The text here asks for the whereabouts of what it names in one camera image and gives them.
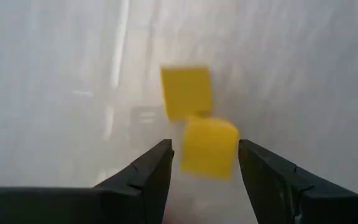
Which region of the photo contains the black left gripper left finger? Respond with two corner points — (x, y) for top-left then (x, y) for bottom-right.
(0, 139), (175, 224)

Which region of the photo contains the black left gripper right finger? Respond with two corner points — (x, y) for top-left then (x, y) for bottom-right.
(237, 139), (358, 224)

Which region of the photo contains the small yellow cube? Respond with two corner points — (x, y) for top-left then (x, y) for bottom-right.
(159, 63), (213, 121)
(178, 115), (240, 180)

